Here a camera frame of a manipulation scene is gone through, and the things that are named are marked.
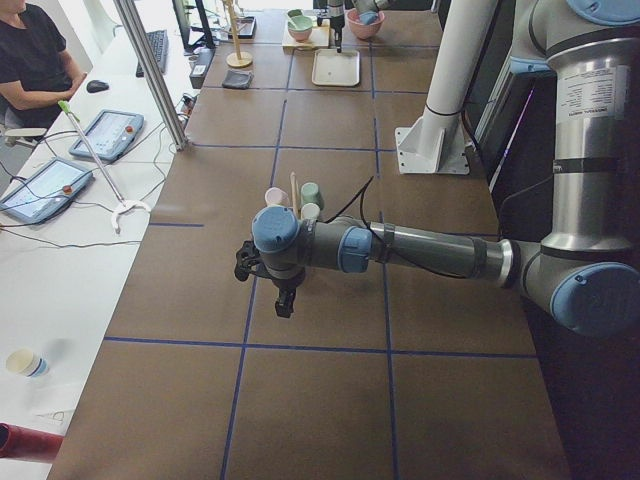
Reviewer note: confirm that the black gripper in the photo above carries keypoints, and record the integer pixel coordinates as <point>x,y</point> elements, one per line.
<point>286,283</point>
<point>336,20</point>

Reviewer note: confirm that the black computer mouse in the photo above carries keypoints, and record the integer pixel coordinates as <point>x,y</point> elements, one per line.
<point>96,86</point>

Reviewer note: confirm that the grabber reach tool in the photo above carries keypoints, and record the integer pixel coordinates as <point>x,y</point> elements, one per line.
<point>123,205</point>

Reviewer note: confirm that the green bowl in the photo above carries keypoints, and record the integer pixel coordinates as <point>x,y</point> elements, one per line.
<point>299,26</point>

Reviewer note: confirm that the beige cup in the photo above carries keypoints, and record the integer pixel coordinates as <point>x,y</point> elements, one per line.
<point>310,211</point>

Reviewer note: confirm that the seated person black shirt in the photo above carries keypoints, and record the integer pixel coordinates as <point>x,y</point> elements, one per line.
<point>37,70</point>

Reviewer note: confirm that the paper cup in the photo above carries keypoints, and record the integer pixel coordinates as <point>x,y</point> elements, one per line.
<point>27,363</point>

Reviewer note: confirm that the wooden mug tree stand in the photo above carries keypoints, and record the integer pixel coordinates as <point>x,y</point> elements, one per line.
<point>238,59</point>

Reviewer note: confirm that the black keyboard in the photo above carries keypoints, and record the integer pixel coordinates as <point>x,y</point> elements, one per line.
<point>159,44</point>

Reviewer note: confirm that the near teach pendant tablet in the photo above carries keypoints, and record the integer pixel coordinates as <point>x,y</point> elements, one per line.
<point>47,192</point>

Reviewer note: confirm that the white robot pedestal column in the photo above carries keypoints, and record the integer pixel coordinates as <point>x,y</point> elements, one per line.
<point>435,143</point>

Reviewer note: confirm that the folded grey cloth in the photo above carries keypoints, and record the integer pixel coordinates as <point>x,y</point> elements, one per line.
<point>237,80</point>

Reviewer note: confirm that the aluminium frame post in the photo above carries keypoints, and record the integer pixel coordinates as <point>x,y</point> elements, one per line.
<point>134,28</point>

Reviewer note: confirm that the teach pendant tablet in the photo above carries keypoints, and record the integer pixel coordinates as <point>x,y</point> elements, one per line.
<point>112,132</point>
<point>47,192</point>

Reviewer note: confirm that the cream rabbit tray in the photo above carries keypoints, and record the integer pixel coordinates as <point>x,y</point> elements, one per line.
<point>333,68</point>

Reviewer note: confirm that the far teach pendant tablet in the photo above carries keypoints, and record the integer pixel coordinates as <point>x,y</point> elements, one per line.
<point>112,132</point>

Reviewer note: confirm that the pink cup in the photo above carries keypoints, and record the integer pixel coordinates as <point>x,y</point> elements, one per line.
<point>275,196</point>

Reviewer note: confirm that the pink bowl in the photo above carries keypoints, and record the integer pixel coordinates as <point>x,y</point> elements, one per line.
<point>364,26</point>

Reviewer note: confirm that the red cylinder object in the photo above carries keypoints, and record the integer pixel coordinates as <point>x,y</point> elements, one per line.
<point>21,443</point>

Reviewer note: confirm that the mint green cup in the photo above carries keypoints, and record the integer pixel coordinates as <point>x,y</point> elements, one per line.
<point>311,194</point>

